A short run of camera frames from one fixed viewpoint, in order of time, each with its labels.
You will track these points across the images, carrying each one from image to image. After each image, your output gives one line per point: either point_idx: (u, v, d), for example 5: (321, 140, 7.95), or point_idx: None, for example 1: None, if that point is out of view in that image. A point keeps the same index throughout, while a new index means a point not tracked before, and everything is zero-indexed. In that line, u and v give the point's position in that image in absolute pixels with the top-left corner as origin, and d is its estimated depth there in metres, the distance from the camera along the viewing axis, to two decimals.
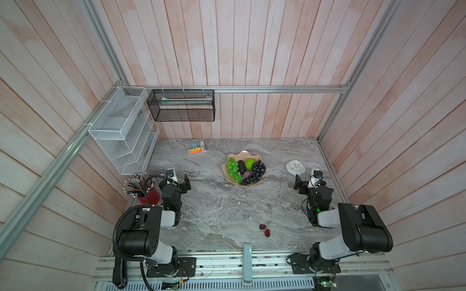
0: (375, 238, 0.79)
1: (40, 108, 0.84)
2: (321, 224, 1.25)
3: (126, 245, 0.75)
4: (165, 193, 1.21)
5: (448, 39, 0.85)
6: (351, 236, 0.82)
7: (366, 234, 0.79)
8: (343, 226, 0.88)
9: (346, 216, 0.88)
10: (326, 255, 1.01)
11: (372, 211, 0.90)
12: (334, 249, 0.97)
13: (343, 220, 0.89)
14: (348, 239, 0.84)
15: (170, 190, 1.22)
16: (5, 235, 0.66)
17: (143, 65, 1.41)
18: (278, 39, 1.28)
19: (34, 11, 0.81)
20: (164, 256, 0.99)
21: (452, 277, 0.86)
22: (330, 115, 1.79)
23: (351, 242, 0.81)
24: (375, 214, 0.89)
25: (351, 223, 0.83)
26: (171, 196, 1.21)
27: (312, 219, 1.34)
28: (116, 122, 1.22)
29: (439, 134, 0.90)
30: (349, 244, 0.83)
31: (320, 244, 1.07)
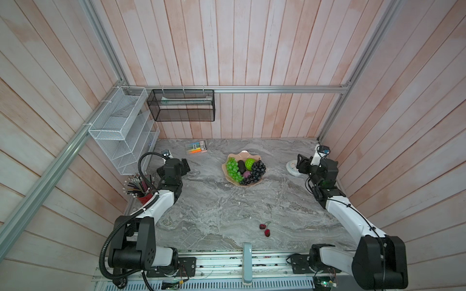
0: (390, 283, 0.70)
1: (40, 108, 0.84)
2: (329, 207, 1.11)
3: (123, 259, 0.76)
4: (168, 165, 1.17)
5: (448, 38, 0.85)
6: (364, 275, 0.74)
7: (383, 282, 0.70)
8: (358, 259, 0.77)
9: (366, 256, 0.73)
10: (325, 262, 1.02)
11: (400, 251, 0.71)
12: (337, 261, 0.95)
13: (360, 256, 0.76)
14: (360, 273, 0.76)
15: (173, 161, 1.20)
16: (5, 235, 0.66)
17: (143, 65, 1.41)
18: (278, 39, 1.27)
19: (34, 11, 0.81)
20: (163, 260, 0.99)
21: (452, 277, 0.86)
22: (330, 115, 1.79)
23: (362, 278, 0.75)
24: (403, 253, 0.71)
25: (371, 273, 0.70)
26: (175, 167, 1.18)
27: (320, 197, 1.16)
28: (116, 122, 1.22)
29: (439, 134, 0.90)
30: (358, 276, 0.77)
31: (322, 248, 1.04)
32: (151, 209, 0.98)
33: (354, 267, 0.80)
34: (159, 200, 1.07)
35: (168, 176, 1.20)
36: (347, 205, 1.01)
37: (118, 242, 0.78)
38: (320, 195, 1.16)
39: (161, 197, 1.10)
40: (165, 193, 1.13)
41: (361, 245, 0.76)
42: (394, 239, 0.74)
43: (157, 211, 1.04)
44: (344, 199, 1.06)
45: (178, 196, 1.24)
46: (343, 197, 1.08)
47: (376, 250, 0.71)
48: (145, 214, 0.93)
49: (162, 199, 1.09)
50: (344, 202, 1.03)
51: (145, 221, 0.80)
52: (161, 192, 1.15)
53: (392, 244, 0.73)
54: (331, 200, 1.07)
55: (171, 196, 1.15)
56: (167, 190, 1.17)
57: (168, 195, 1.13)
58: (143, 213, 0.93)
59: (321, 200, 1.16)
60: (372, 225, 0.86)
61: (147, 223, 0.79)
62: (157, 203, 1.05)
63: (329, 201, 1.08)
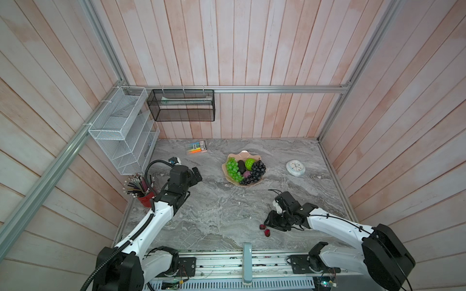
0: (406, 273, 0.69)
1: (40, 108, 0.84)
2: (314, 227, 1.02)
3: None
4: (175, 171, 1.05)
5: (448, 39, 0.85)
6: (386, 280, 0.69)
7: (403, 276, 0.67)
8: (371, 265, 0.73)
9: (377, 260, 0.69)
10: (328, 264, 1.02)
11: (392, 236, 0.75)
12: (343, 264, 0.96)
13: (371, 260, 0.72)
14: (381, 279, 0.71)
15: (181, 168, 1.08)
16: (5, 235, 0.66)
17: (143, 65, 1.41)
18: (278, 39, 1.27)
19: (34, 11, 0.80)
20: (160, 268, 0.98)
21: (452, 277, 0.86)
22: (330, 116, 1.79)
23: (386, 284, 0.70)
24: (395, 237, 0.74)
25: (391, 276, 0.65)
26: (181, 173, 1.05)
27: (299, 220, 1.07)
28: (116, 122, 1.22)
29: (438, 134, 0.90)
30: (382, 284, 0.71)
31: (322, 253, 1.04)
32: (141, 238, 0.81)
33: (373, 276, 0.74)
34: (152, 223, 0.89)
35: (172, 183, 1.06)
36: (327, 215, 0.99)
37: (99, 277, 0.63)
38: (298, 217, 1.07)
39: (156, 217, 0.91)
40: (162, 210, 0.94)
41: (364, 249, 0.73)
42: (380, 227, 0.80)
43: (149, 237, 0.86)
44: (320, 210, 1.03)
45: (178, 208, 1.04)
46: (318, 210, 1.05)
47: (379, 248, 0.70)
48: (131, 249, 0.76)
49: (156, 220, 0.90)
50: (322, 214, 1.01)
51: (129, 260, 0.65)
52: (159, 205, 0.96)
53: (384, 233, 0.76)
54: (312, 219, 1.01)
55: (170, 212, 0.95)
56: (165, 203, 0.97)
57: (166, 212, 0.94)
58: (129, 245, 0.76)
59: (302, 222, 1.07)
60: (358, 225, 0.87)
61: (131, 263, 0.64)
62: (150, 227, 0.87)
63: (310, 220, 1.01)
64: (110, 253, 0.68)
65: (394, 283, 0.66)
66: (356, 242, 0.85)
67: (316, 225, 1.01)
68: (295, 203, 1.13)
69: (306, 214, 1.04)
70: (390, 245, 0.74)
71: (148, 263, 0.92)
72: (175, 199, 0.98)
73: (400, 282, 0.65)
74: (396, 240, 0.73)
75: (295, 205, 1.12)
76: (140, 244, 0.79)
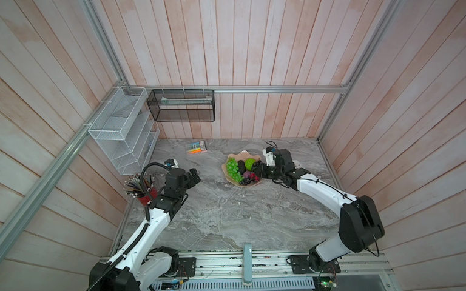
0: (375, 240, 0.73)
1: (40, 108, 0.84)
2: (300, 190, 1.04)
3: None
4: (171, 175, 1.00)
5: (447, 39, 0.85)
6: (354, 242, 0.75)
7: (370, 241, 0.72)
8: (343, 227, 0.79)
9: (349, 224, 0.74)
10: (326, 257, 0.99)
11: (371, 207, 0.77)
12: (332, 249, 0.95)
13: (344, 223, 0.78)
14: (349, 240, 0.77)
15: (177, 171, 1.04)
16: (5, 235, 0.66)
17: (143, 65, 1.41)
18: (278, 38, 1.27)
19: (34, 11, 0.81)
20: (161, 270, 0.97)
21: (451, 277, 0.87)
22: (330, 116, 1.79)
23: (352, 246, 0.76)
24: (374, 208, 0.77)
25: (358, 238, 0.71)
26: (177, 177, 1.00)
27: (289, 182, 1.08)
28: (115, 123, 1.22)
29: (438, 134, 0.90)
30: (349, 245, 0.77)
31: (317, 247, 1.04)
32: (135, 251, 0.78)
33: (343, 239, 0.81)
34: (147, 233, 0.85)
35: (168, 187, 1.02)
36: (317, 180, 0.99)
37: None
38: (289, 179, 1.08)
39: (151, 226, 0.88)
40: (157, 218, 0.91)
41: (341, 213, 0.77)
42: (364, 198, 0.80)
43: (144, 248, 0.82)
44: (311, 175, 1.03)
45: (175, 213, 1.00)
46: (309, 174, 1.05)
47: (355, 214, 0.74)
48: (125, 264, 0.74)
49: (151, 230, 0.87)
50: (312, 179, 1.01)
51: (122, 276, 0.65)
52: (153, 212, 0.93)
53: (366, 204, 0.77)
54: (302, 182, 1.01)
55: (165, 219, 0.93)
56: (160, 210, 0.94)
57: (161, 220, 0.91)
58: (122, 261, 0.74)
59: (292, 183, 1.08)
60: (343, 193, 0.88)
61: (124, 279, 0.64)
62: (143, 239, 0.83)
63: (300, 183, 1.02)
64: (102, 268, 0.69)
65: (360, 245, 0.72)
66: (335, 206, 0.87)
67: (304, 188, 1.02)
68: (290, 164, 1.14)
69: (298, 176, 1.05)
70: (367, 214, 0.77)
71: (148, 267, 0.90)
72: (172, 205, 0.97)
73: (365, 245, 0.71)
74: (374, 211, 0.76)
75: (290, 167, 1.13)
76: (133, 257, 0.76)
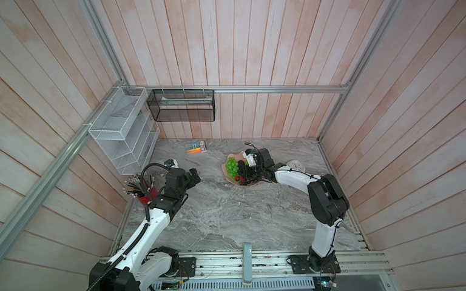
0: (341, 211, 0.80)
1: (40, 108, 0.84)
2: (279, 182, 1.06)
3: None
4: (171, 175, 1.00)
5: (448, 39, 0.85)
6: (323, 216, 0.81)
7: (336, 213, 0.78)
8: (312, 202, 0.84)
9: (316, 199, 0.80)
10: (322, 251, 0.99)
11: (334, 182, 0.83)
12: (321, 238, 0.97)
13: (312, 199, 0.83)
14: (318, 215, 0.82)
15: (177, 172, 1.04)
16: (5, 235, 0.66)
17: (143, 65, 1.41)
18: (278, 39, 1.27)
19: (34, 11, 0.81)
20: (161, 270, 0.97)
21: (451, 277, 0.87)
22: (330, 116, 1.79)
23: (322, 219, 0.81)
24: (336, 182, 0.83)
25: (325, 210, 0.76)
26: (177, 177, 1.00)
27: (269, 175, 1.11)
28: (115, 123, 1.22)
29: (439, 134, 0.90)
30: (320, 220, 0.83)
31: (313, 245, 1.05)
32: (135, 251, 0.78)
33: (314, 214, 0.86)
34: (147, 233, 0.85)
35: (169, 187, 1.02)
36: (290, 169, 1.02)
37: None
38: (269, 173, 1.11)
39: (151, 226, 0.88)
40: (157, 218, 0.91)
41: (309, 191, 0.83)
42: (329, 176, 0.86)
43: (144, 248, 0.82)
44: (286, 166, 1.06)
45: (175, 213, 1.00)
46: (285, 167, 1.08)
47: (320, 190, 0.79)
48: (124, 264, 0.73)
49: (151, 230, 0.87)
50: (286, 168, 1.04)
51: (122, 276, 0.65)
52: (154, 212, 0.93)
53: (329, 180, 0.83)
54: (278, 173, 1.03)
55: (165, 219, 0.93)
56: (160, 210, 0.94)
57: (161, 220, 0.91)
58: (122, 261, 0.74)
59: (272, 177, 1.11)
60: (310, 174, 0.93)
61: (124, 279, 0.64)
62: (143, 239, 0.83)
63: (276, 174, 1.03)
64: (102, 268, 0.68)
65: (327, 216, 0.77)
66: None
67: (281, 179, 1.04)
68: (270, 160, 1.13)
69: (275, 169, 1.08)
70: (331, 190, 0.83)
71: (148, 267, 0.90)
72: (172, 205, 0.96)
73: (332, 216, 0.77)
74: (336, 185, 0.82)
75: (269, 163, 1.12)
76: (133, 257, 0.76)
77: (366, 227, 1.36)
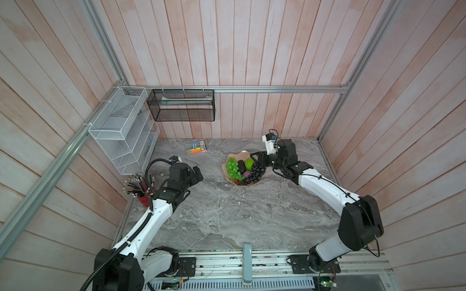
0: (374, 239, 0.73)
1: (40, 108, 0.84)
2: (301, 185, 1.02)
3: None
4: (175, 167, 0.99)
5: (448, 39, 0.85)
6: (352, 240, 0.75)
7: (369, 241, 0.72)
8: (342, 224, 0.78)
9: (351, 223, 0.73)
10: (325, 257, 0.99)
11: (375, 207, 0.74)
12: (332, 250, 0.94)
13: (344, 221, 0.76)
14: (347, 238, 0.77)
15: (181, 164, 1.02)
16: (5, 235, 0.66)
17: (143, 65, 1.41)
18: (278, 38, 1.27)
19: (34, 11, 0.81)
20: (161, 267, 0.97)
21: (451, 277, 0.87)
22: (330, 116, 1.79)
23: (351, 243, 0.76)
24: (377, 209, 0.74)
25: (358, 238, 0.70)
26: (180, 170, 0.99)
27: (290, 175, 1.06)
28: (116, 122, 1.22)
29: (439, 133, 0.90)
30: (347, 242, 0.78)
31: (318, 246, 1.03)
32: (139, 239, 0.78)
33: (340, 234, 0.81)
34: (150, 222, 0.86)
35: (172, 179, 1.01)
36: (320, 177, 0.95)
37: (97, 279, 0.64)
38: (290, 173, 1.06)
39: (155, 216, 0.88)
40: (160, 208, 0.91)
41: (343, 212, 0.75)
42: (368, 198, 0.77)
43: (147, 237, 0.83)
44: (315, 171, 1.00)
45: (177, 205, 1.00)
46: (312, 170, 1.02)
47: (358, 214, 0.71)
48: (128, 250, 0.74)
49: (154, 220, 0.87)
50: (315, 175, 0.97)
51: (127, 262, 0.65)
52: (157, 202, 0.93)
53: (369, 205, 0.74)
54: (303, 176, 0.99)
55: (168, 210, 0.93)
56: (163, 200, 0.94)
57: (164, 210, 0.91)
58: (127, 247, 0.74)
59: (293, 177, 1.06)
60: (346, 191, 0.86)
61: (128, 265, 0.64)
62: (147, 227, 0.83)
63: (301, 177, 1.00)
64: (107, 254, 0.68)
65: (359, 244, 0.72)
66: (338, 205, 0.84)
67: (306, 183, 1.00)
68: (294, 158, 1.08)
69: (300, 170, 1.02)
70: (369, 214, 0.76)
71: (150, 262, 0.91)
72: (175, 196, 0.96)
73: (364, 244, 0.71)
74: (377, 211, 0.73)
75: (293, 160, 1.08)
76: (138, 244, 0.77)
77: None
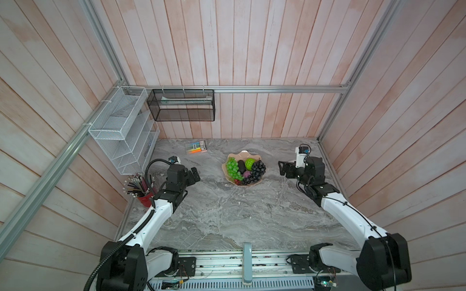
0: (398, 282, 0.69)
1: (40, 108, 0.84)
2: (323, 207, 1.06)
3: (110, 285, 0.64)
4: (172, 170, 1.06)
5: (448, 39, 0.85)
6: (371, 278, 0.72)
7: (391, 284, 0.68)
8: (362, 259, 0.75)
9: (372, 260, 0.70)
10: (326, 260, 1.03)
11: (403, 248, 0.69)
12: (338, 262, 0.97)
13: (364, 257, 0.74)
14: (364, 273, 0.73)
15: (177, 167, 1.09)
16: (5, 235, 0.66)
17: (143, 65, 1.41)
18: (278, 38, 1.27)
19: (34, 11, 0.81)
20: (161, 265, 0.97)
21: (452, 277, 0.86)
22: (330, 115, 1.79)
23: (369, 280, 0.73)
24: (406, 251, 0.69)
25: (378, 277, 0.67)
26: (178, 172, 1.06)
27: (314, 195, 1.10)
28: (116, 122, 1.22)
29: (439, 133, 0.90)
30: (366, 279, 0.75)
31: (321, 249, 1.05)
32: (144, 231, 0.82)
33: (359, 268, 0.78)
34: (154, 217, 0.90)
35: (170, 181, 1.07)
36: (344, 203, 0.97)
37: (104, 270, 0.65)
38: (314, 192, 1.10)
39: (158, 213, 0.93)
40: (162, 207, 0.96)
41: (366, 246, 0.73)
42: (396, 236, 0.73)
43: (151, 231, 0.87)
44: (339, 196, 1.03)
45: (178, 205, 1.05)
46: (337, 194, 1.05)
47: (382, 251, 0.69)
48: (135, 242, 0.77)
49: (158, 216, 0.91)
50: (340, 200, 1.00)
51: (134, 251, 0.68)
52: (159, 202, 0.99)
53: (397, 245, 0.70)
54: (327, 199, 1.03)
55: (170, 209, 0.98)
56: (164, 200, 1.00)
57: (165, 209, 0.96)
58: (133, 239, 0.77)
59: (316, 198, 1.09)
60: (372, 225, 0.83)
61: (136, 254, 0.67)
62: (151, 222, 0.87)
63: (324, 200, 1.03)
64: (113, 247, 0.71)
65: (378, 283, 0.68)
66: (361, 236, 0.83)
67: (328, 207, 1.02)
68: (321, 178, 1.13)
69: (324, 191, 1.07)
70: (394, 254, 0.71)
71: (151, 259, 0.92)
72: (175, 197, 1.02)
73: (384, 284, 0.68)
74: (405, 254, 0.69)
75: (319, 181, 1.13)
76: (143, 236, 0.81)
77: None
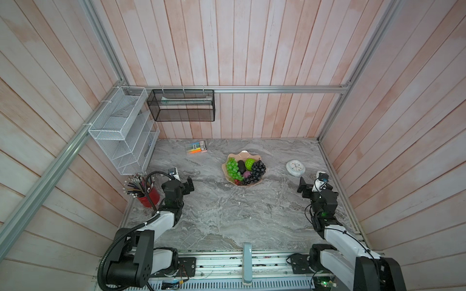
0: None
1: (40, 108, 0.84)
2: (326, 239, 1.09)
3: (116, 275, 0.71)
4: (169, 188, 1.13)
5: (447, 39, 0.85)
6: None
7: None
8: (356, 280, 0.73)
9: (362, 278, 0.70)
10: (325, 263, 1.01)
11: (397, 274, 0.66)
12: (337, 270, 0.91)
13: (358, 277, 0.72)
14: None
15: (173, 183, 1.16)
16: (5, 235, 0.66)
17: (143, 65, 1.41)
18: (278, 38, 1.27)
19: (34, 11, 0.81)
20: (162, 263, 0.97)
21: (451, 277, 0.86)
22: (330, 115, 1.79)
23: None
24: (401, 278, 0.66)
25: None
26: (175, 190, 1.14)
27: (318, 227, 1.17)
28: (115, 122, 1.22)
29: (439, 133, 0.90)
30: None
31: (323, 251, 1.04)
32: (153, 225, 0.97)
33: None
34: (161, 217, 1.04)
35: (168, 199, 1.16)
36: (343, 231, 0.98)
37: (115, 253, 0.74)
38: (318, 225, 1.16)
39: (163, 215, 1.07)
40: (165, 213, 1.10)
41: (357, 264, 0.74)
42: (391, 260, 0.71)
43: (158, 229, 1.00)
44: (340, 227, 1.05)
45: (177, 220, 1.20)
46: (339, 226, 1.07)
47: (372, 270, 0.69)
48: None
49: (164, 217, 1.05)
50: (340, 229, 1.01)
51: (145, 234, 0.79)
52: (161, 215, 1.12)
53: (389, 268, 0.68)
54: (328, 230, 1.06)
55: (171, 217, 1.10)
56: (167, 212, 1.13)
57: (168, 216, 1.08)
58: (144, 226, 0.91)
59: (320, 230, 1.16)
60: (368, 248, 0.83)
61: (147, 236, 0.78)
62: (159, 220, 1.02)
63: (326, 231, 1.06)
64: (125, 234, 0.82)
65: None
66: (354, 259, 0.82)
67: (330, 237, 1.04)
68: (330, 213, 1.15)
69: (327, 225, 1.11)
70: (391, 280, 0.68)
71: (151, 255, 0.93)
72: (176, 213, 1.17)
73: None
74: (400, 279, 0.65)
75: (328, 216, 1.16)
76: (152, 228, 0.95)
77: (367, 227, 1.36)
